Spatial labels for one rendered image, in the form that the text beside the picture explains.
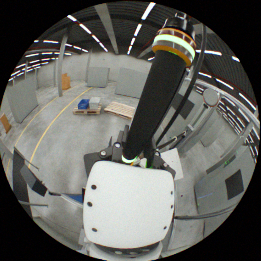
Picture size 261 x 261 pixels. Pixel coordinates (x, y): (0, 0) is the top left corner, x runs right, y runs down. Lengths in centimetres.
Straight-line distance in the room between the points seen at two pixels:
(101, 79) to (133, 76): 303
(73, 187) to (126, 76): 585
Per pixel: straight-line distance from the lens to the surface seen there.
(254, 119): 79
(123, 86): 559
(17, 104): 609
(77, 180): 186
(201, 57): 19
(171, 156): 65
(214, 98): 77
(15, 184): 191
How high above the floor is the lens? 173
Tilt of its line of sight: 42 degrees down
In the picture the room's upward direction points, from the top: 19 degrees clockwise
